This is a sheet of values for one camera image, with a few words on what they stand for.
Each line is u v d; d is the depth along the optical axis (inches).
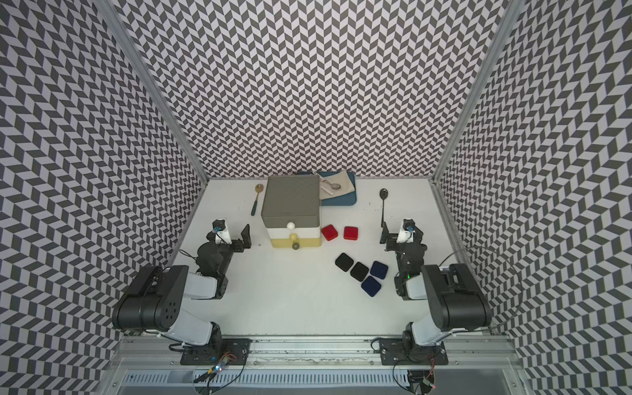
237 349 29.0
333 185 45.5
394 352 29.0
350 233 39.2
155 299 17.6
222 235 29.8
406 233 29.7
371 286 34.1
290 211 31.7
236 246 31.9
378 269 35.3
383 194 43.9
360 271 35.2
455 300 17.8
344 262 36.3
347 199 42.7
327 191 43.7
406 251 27.2
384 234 34.0
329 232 39.3
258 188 44.2
